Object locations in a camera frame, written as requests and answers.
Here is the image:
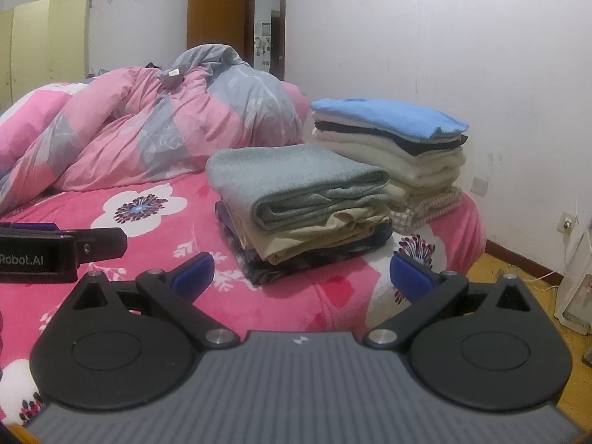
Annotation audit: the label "pink grey floral duvet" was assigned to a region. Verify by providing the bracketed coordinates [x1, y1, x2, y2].
[0, 44, 312, 216]

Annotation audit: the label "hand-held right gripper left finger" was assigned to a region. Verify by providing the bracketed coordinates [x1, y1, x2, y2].
[65, 252, 239, 351]

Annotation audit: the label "blue folded garment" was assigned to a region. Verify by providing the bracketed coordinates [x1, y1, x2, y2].
[310, 97, 470, 142]

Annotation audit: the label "beige folded garment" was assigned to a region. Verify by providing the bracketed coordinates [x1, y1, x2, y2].
[249, 206, 395, 265]

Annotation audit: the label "grey pants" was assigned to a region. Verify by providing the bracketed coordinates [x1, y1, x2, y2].
[205, 142, 392, 232]

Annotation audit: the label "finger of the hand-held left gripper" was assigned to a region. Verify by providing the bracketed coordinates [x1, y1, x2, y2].
[0, 222, 61, 233]
[69, 226, 129, 263]

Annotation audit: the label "folded beige and dark clothes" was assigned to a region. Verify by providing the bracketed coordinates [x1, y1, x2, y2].
[214, 200, 395, 288]

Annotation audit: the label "white floor heater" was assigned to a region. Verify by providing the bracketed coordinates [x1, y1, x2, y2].
[554, 228, 592, 334]

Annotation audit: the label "wooden door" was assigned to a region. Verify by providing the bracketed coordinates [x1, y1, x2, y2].
[187, 0, 288, 81]

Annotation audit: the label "pink floral bed blanket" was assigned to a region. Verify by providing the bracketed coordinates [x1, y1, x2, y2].
[0, 166, 487, 433]

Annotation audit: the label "cream folded sweater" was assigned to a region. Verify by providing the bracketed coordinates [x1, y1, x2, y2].
[311, 127, 466, 185]

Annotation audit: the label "black folded garment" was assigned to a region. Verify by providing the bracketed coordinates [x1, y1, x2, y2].
[314, 120, 469, 158]

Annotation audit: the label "white cable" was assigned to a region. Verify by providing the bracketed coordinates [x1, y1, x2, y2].
[509, 263, 564, 293]

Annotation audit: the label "beige checked folded cloth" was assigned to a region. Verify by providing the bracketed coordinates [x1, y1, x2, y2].
[390, 186, 464, 235]

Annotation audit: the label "pale yellow wardrobe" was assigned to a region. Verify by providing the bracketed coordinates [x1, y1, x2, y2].
[0, 0, 92, 112]

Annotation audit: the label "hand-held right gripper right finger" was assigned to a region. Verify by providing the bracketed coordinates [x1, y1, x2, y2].
[362, 251, 539, 351]

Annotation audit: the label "white fridge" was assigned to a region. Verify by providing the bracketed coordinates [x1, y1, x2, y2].
[254, 22, 275, 74]

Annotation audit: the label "pale cream folded garment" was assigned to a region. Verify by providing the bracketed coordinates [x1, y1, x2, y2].
[386, 169, 460, 209]

